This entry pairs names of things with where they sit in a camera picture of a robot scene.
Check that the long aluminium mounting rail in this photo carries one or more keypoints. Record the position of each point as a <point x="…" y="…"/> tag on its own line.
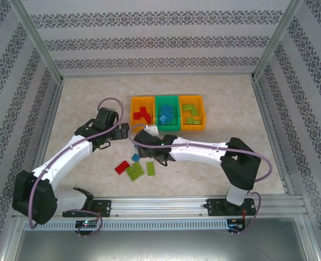
<point x="160" y="205"/>

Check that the red lego brick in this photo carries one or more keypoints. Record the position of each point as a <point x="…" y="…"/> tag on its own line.
<point x="122" y="167"/>
<point x="147" y="117"/>
<point x="142" y="110"/>
<point x="137" y="116"/>

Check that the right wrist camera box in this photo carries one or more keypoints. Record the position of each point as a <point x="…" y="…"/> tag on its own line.
<point x="152" y="131"/>

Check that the aluminium frame post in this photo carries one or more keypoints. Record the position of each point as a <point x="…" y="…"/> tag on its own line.
<point x="274" y="40"/>
<point x="40" y="40"/>

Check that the small controller circuit board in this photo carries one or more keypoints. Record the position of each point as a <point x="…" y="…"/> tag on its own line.
<point x="87" y="224"/>
<point x="237" y="225"/>

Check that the aluminium side rail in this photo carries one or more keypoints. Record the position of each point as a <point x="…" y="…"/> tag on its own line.
<point x="50" y="122"/>
<point x="267" y="122"/>

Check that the grey metal shelf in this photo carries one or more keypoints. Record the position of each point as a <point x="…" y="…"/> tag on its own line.
<point x="160" y="247"/>

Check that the small blue lego brick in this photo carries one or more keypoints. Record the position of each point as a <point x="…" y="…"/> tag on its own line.
<point x="135" y="157"/>

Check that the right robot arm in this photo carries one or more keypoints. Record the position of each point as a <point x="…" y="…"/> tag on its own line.
<point x="198" y="152"/>

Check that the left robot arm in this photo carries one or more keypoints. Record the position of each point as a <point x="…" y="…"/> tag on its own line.
<point x="68" y="155"/>

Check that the orange plastic bin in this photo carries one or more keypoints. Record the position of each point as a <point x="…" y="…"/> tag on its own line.
<point x="191" y="127"/>
<point x="142" y="126"/>

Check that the green plastic bin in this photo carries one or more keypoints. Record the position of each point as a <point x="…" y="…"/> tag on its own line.
<point x="167" y="127"/>

